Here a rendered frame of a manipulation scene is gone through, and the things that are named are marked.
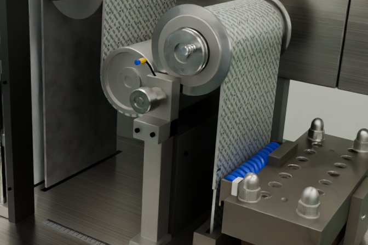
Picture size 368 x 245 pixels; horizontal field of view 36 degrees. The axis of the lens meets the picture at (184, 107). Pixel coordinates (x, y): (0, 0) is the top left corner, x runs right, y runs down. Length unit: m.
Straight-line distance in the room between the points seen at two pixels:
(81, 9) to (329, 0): 0.48
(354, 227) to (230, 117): 0.29
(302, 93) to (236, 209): 2.87
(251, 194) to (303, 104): 2.88
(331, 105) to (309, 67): 2.53
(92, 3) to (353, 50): 0.51
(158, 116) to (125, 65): 0.12
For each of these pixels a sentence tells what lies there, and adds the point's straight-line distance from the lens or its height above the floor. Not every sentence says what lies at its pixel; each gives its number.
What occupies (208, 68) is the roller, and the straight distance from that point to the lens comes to 0.90.
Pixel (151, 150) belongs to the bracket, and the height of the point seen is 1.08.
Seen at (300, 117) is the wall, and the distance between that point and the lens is 3.81.
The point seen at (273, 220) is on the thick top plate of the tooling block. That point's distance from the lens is 0.90.
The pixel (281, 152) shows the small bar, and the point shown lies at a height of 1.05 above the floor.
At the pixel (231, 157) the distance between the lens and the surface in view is 1.00.
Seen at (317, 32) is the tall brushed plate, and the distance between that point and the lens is 1.18.
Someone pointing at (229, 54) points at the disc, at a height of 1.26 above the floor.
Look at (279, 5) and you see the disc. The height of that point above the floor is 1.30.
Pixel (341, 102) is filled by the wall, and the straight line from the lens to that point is 3.70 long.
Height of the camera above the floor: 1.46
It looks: 19 degrees down
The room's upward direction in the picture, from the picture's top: 4 degrees clockwise
